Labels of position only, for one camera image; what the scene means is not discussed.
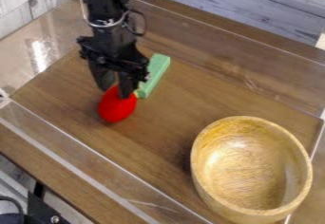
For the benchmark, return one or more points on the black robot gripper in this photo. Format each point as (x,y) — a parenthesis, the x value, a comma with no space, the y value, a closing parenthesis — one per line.
(112,52)

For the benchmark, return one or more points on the red felt strawberry toy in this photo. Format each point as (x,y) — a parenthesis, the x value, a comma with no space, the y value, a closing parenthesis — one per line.
(116,109)

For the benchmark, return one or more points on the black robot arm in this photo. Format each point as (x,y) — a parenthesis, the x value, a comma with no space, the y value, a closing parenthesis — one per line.
(110,9)

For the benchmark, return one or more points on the green rectangular block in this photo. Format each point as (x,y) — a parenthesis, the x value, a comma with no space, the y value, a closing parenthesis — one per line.
(158,66)

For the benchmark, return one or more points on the clear acrylic table barrier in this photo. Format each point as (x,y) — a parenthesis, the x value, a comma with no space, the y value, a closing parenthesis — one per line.
(124,172)

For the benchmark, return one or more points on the wooden bowl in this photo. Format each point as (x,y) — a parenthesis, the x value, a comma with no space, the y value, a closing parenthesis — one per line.
(252,170)

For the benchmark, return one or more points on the black clamp with cable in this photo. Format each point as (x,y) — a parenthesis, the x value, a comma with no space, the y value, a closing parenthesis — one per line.
(23,208)

